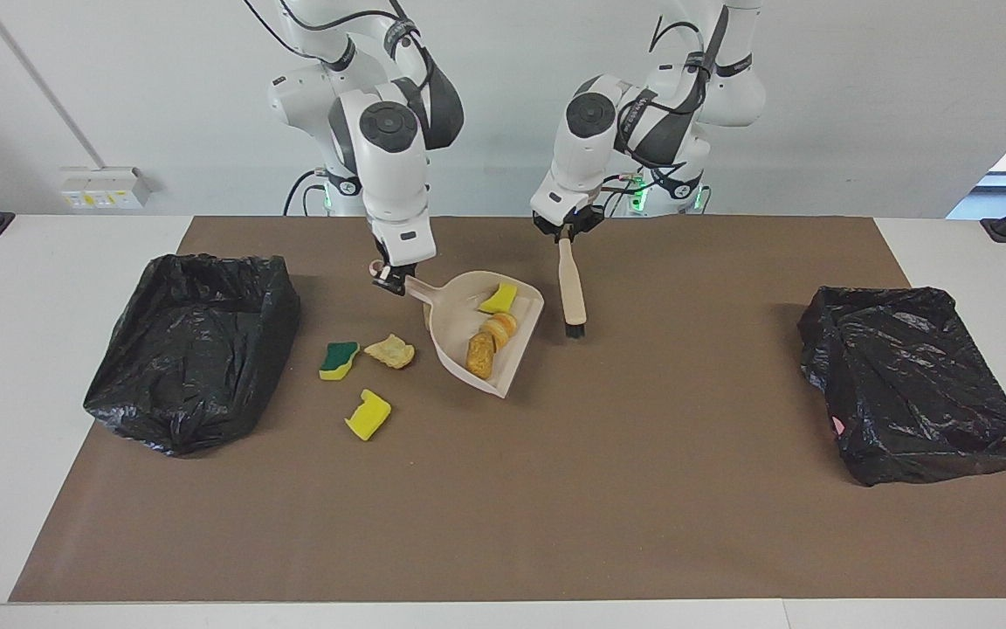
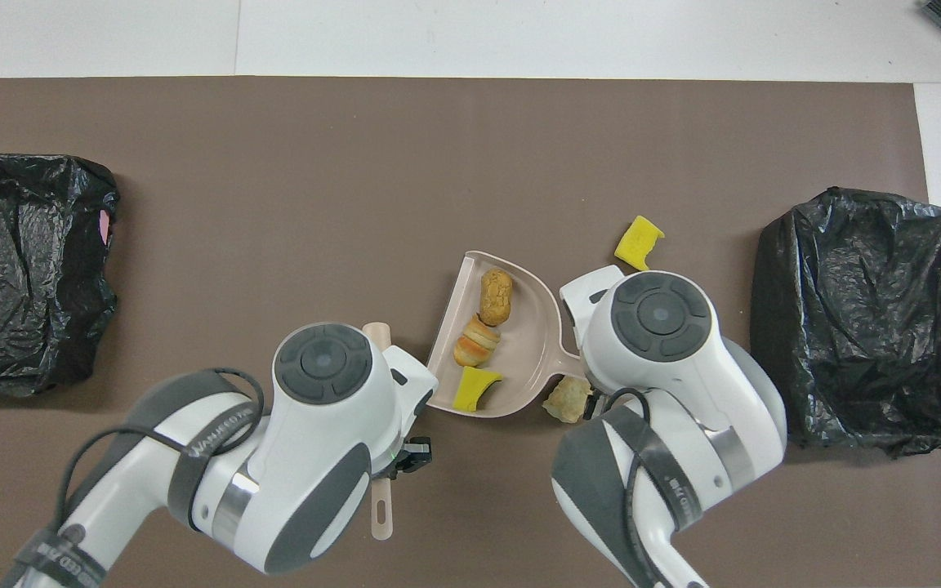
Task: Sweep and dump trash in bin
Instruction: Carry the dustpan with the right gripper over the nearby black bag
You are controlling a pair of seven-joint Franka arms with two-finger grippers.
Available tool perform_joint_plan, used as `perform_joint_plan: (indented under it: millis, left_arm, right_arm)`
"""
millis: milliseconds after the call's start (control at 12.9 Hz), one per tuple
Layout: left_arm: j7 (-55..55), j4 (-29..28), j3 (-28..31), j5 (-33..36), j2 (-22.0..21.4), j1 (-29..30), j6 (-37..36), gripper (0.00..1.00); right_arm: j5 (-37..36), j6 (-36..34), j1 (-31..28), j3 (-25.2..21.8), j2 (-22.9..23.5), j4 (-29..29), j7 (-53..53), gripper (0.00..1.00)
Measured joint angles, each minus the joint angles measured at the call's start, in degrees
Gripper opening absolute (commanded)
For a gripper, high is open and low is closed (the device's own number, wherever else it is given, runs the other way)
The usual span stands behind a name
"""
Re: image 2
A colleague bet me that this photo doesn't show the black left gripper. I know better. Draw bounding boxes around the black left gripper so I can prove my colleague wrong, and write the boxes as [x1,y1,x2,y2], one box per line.
[391,436,434,476]

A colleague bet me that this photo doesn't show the beige plastic dustpan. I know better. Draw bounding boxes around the beige plastic dustpan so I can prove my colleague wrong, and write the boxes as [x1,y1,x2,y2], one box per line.
[425,250,595,420]

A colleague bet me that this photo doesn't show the small yellow sponge piece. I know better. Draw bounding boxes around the small yellow sponge piece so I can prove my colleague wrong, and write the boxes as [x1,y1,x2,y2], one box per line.
[451,365,505,412]

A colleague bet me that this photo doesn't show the beige hand brush black bristles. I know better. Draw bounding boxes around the beige hand brush black bristles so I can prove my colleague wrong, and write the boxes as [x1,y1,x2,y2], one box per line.
[361,320,397,541]

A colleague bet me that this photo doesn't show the beige crumbly foam chunk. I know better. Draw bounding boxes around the beige crumbly foam chunk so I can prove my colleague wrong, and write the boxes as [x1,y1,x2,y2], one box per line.
[452,314,503,369]
[542,375,595,425]

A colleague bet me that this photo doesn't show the brown bread roll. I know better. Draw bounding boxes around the brown bread roll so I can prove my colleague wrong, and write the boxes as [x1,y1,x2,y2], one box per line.
[478,267,515,328]

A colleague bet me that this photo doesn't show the large yellow sponge piece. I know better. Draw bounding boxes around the large yellow sponge piece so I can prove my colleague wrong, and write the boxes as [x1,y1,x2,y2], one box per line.
[613,214,667,273]

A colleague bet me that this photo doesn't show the black bagged bin pink mark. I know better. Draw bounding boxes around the black bagged bin pink mark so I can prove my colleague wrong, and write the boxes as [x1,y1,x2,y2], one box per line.
[0,152,122,399]

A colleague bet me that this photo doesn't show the brown table mat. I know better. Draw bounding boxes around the brown table mat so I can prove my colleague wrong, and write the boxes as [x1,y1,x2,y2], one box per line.
[0,76,941,588]

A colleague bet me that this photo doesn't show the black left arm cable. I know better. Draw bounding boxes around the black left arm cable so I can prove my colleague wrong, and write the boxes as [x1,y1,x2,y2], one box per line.
[52,365,268,533]

